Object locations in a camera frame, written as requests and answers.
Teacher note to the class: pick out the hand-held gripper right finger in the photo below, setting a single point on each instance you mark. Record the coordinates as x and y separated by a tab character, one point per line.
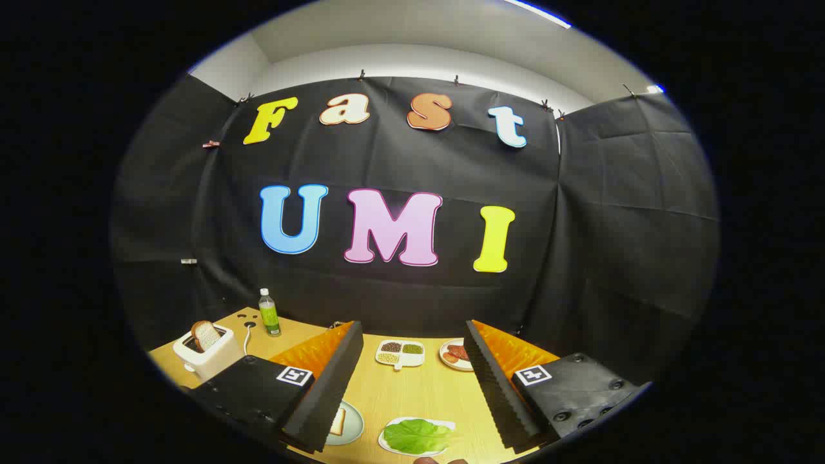
499	399

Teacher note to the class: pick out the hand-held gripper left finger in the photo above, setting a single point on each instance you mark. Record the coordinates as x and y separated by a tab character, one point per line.
325	399

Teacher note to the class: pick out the green lettuce leaf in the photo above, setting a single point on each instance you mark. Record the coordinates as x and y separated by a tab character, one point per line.
416	436

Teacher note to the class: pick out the toasted bread slice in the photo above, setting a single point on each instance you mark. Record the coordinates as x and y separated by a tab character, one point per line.
206	335

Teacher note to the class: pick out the white bread slice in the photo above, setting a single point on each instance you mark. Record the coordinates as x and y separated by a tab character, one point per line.
338	422

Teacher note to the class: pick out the light green round plate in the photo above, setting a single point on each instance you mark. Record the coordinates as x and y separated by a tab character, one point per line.
354	425

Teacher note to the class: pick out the red meat strips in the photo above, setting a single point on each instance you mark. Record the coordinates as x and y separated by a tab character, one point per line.
457	352

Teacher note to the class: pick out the white oval plate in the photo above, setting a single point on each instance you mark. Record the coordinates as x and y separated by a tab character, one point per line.
446	362

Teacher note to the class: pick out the white square plate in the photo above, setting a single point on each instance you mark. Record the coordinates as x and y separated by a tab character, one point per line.
385	443

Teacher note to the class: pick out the pile of yellow beans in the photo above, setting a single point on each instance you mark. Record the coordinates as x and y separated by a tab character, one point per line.
387	357

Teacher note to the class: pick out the pile of dark beans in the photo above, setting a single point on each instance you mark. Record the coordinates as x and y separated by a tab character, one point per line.
390	347

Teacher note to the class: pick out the white divided dish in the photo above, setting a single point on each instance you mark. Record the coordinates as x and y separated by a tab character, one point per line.
399	359

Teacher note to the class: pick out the pile of green beans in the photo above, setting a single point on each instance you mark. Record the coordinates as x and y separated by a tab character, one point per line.
412	348

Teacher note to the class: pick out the green label water bottle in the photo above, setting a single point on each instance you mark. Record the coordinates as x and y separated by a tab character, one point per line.
269	316

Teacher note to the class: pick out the white toaster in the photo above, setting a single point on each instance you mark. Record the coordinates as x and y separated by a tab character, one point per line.
216	362

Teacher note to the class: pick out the black backdrop cloth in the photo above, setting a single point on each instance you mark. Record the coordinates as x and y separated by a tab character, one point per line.
580	225

